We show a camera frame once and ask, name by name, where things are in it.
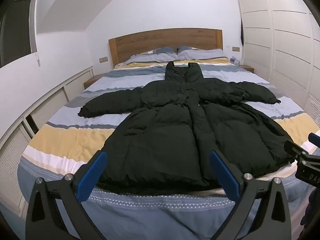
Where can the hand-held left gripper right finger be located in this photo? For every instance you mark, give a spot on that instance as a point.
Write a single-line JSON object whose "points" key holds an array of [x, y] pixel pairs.
{"points": [[225, 175]]}

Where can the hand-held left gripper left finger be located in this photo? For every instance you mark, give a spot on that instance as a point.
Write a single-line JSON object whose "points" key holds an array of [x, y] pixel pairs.
{"points": [[92, 175]]}

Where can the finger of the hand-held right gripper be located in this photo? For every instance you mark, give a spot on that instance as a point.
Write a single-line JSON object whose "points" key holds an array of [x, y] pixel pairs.
{"points": [[293, 148], [314, 138]]}

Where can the black puffer jacket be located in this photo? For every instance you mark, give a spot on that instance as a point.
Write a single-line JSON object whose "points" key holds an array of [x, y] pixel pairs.
{"points": [[175, 135]]}

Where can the person's dark clothing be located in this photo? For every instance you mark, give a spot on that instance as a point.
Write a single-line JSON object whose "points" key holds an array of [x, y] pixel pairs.
{"points": [[311, 210]]}

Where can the bed with striped duvet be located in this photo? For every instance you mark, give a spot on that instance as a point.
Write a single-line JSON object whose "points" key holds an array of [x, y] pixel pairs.
{"points": [[75, 135]]}

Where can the white low slatted cabinet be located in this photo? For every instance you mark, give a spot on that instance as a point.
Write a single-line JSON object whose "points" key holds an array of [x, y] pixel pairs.
{"points": [[40, 105]]}

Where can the wooden nightstand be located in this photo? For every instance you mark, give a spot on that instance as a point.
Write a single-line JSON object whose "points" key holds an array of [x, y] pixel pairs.
{"points": [[92, 82], [247, 67]]}

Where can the white wardrobe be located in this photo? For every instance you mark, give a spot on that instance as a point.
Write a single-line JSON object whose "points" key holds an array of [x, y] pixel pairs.
{"points": [[280, 42]]}

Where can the small items on nightstand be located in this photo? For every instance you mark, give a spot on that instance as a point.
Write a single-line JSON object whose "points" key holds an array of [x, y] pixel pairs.
{"points": [[235, 61]]}

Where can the striped pillow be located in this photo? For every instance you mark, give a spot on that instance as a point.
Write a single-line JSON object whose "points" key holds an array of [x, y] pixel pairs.
{"points": [[150, 56], [202, 53]]}

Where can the wooden headboard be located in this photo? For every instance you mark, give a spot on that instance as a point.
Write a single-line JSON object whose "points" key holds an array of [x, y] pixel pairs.
{"points": [[150, 41]]}

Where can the window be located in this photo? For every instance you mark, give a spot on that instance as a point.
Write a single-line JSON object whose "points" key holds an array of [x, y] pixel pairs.
{"points": [[17, 25]]}

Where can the wall switch plate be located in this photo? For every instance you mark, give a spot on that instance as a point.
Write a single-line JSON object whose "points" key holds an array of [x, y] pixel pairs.
{"points": [[103, 60], [235, 48]]}

